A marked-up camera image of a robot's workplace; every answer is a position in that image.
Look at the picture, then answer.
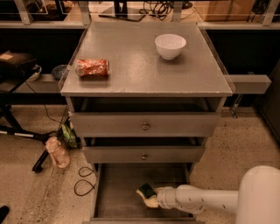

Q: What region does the black cable on floor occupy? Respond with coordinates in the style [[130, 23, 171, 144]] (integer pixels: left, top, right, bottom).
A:
[[73, 166, 96, 197]]

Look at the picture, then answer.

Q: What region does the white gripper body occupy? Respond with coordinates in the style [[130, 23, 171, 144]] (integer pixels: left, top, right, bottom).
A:
[[157, 188, 178, 209]]

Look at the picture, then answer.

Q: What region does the grey drawer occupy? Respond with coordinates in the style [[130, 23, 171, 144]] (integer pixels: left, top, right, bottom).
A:
[[82, 164, 205, 224], [70, 98, 220, 137], [82, 137, 205, 164]]

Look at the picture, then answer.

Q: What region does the black cable bundle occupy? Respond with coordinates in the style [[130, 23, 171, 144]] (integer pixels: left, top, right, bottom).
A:
[[138, 0, 176, 21]]

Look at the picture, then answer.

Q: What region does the grey drawer cabinet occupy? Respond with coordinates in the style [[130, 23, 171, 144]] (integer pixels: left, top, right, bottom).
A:
[[58, 20, 236, 224]]

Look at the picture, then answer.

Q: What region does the black monitor base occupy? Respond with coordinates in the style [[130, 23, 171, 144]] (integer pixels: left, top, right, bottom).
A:
[[99, 0, 145, 22]]

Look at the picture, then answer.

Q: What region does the black stand with legs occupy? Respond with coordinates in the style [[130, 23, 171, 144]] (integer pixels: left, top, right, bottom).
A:
[[0, 50, 60, 173]]

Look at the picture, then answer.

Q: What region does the white bowl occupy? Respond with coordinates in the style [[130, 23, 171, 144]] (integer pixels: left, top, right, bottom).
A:
[[155, 34, 186, 60]]

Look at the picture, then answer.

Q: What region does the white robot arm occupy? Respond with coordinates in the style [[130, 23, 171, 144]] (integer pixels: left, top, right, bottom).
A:
[[137, 165, 280, 224]]

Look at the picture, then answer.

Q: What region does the dark small bowl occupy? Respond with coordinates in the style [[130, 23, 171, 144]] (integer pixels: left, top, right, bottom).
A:
[[51, 65, 68, 81]]

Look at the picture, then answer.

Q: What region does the grey bottom drawer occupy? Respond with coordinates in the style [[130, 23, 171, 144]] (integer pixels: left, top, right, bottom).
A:
[[82, 164, 205, 224]]

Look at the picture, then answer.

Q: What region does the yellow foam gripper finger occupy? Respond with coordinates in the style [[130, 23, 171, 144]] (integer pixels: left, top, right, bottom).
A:
[[144, 196, 158, 208], [154, 186, 173, 193]]

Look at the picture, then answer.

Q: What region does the cardboard box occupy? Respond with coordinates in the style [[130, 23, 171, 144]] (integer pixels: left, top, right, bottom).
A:
[[193, 0, 256, 22]]

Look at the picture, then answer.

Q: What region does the black shoe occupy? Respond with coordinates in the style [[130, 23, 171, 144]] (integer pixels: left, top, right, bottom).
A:
[[0, 206, 10, 224]]

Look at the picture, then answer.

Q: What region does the clear plastic bottle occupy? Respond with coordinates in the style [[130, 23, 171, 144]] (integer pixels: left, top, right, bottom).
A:
[[45, 136, 70, 169]]

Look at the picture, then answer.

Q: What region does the green yellow sponge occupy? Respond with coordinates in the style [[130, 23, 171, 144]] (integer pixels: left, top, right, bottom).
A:
[[136, 184, 157, 202]]

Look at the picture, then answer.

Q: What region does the grey middle drawer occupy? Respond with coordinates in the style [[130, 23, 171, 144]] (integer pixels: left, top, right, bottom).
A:
[[82, 137, 205, 164]]

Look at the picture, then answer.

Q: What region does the grey top drawer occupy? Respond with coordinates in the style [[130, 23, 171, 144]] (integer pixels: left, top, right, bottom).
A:
[[70, 98, 220, 137]]

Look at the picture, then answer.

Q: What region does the green bag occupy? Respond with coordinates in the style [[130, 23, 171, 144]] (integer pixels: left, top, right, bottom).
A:
[[61, 124, 77, 148]]

